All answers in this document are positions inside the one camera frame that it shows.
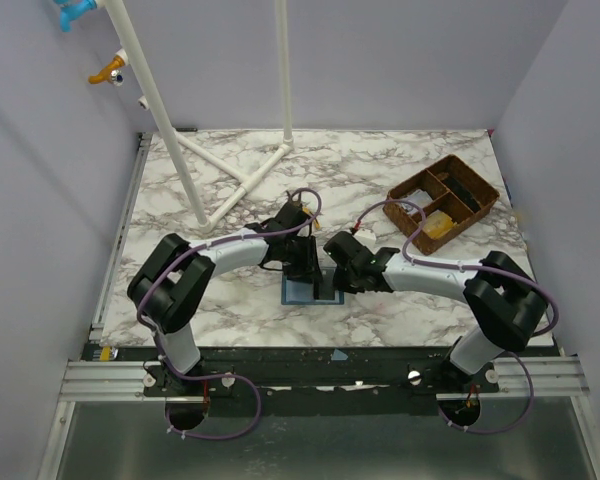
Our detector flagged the white PVC pipe frame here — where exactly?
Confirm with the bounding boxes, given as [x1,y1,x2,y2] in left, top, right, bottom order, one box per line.
[98,1,294,232]

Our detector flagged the black item in basket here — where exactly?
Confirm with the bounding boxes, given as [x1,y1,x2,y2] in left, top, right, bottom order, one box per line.
[438,173,481,213]

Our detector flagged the brown woven basket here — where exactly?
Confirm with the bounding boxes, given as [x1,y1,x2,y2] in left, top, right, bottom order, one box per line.
[383,155,499,255]

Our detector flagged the yellow handled pliers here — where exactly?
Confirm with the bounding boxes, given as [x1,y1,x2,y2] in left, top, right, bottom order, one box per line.
[286,187,323,228]

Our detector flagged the white packets in basket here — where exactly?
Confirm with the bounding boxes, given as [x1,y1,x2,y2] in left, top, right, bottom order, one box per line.
[400,188,433,215]

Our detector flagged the aluminium extrusion rail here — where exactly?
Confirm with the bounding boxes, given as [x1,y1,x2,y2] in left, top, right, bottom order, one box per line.
[60,356,590,403]

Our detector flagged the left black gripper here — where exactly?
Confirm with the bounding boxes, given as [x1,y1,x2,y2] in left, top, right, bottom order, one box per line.
[280,235,323,285]

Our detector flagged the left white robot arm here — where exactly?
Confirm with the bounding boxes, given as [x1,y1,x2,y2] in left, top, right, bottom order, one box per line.
[127,201,319,395]

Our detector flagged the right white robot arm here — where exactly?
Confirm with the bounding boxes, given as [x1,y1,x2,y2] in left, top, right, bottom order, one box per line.
[324,231,559,392]

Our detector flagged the orange brass tap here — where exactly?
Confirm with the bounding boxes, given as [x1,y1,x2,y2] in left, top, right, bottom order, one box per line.
[88,49,128,86]

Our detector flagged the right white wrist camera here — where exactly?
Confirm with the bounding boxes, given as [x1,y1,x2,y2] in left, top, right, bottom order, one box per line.
[352,228,377,249]

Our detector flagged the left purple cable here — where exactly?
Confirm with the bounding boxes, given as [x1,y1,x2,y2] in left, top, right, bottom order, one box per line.
[135,187,324,442]

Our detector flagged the blue card holder wallet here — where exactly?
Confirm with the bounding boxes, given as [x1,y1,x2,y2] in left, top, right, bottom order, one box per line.
[281,267,345,306]

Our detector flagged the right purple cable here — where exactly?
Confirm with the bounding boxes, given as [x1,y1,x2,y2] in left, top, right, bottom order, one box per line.
[352,199,561,435]

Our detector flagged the yellow item in basket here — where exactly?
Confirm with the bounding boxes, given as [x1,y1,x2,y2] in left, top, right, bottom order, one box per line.
[421,210,456,239]

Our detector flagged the purple cable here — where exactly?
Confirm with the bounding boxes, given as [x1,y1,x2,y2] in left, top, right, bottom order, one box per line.
[135,187,324,442]
[352,199,561,435]

